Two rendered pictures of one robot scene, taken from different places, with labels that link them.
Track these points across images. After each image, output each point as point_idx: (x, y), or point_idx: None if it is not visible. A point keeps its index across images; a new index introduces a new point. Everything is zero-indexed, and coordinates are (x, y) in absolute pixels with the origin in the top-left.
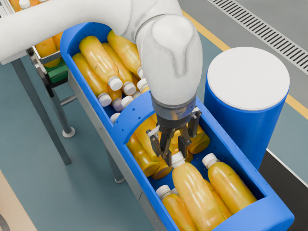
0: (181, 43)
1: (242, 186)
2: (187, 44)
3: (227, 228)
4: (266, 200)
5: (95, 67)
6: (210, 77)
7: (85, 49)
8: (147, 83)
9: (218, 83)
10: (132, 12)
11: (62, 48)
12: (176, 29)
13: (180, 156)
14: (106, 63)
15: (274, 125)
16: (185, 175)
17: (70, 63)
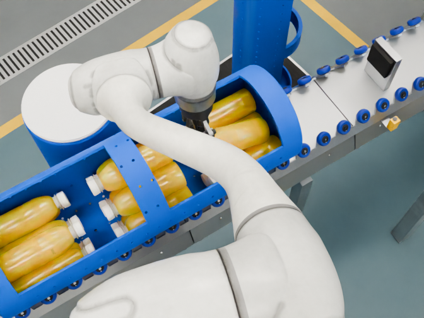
0: (206, 28)
1: (219, 103)
2: (206, 26)
3: (273, 103)
4: (245, 75)
5: (52, 252)
6: (64, 138)
7: (17, 269)
8: (203, 89)
9: (74, 130)
10: (143, 79)
11: (5, 305)
12: (193, 28)
13: None
14: (51, 235)
15: None
16: (221, 137)
17: (35, 291)
